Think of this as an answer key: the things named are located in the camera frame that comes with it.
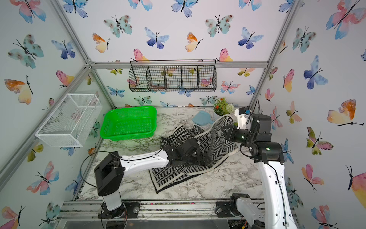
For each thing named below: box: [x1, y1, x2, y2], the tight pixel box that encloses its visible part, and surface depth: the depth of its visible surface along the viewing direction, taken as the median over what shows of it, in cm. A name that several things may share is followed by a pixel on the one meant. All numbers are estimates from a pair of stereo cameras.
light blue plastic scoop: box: [192, 110, 214, 126], surface depth 114 cm
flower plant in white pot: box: [213, 97, 235, 121], surface depth 102 cm
